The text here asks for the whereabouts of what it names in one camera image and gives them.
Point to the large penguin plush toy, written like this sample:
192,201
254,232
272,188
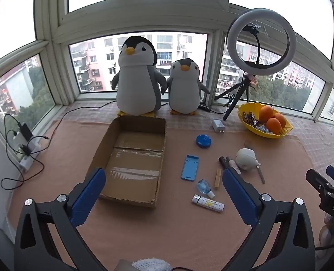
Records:
138,90

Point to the white patterned tube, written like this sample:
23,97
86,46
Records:
207,203

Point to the grey metal spoon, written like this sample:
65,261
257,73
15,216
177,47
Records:
260,175

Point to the white power strip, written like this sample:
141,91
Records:
28,161

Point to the yellow fruit bowl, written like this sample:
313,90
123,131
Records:
271,135

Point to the white round plastic device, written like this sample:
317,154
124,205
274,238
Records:
246,158

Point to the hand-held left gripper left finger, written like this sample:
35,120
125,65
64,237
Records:
87,197

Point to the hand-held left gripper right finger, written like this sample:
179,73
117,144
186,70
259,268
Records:
237,194

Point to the small penguin plush toy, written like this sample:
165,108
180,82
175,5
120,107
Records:
183,93

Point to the wooden clothespin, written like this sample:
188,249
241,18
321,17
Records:
217,179

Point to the white window frame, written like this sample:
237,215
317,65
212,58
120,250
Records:
127,19

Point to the white plug adapter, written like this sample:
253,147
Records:
217,124

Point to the pile of wrapped candies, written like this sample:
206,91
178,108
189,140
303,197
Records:
250,117

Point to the small cosmetic tube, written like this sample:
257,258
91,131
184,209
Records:
235,165

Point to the orange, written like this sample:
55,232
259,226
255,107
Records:
273,125
281,118
266,113

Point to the black tube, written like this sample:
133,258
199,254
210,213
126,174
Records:
222,161

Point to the blue round lid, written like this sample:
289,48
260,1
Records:
203,141

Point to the black tripod stand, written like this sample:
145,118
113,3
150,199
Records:
245,84

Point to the checkered cloth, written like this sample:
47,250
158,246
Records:
99,111

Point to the small clear blue bottle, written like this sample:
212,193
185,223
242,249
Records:
203,187

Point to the blue phone stand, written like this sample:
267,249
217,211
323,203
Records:
189,169

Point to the black charger brick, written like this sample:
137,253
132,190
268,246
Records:
25,131

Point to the cardboard box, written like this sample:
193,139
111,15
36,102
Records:
133,175

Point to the black inline controller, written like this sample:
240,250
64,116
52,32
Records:
205,106

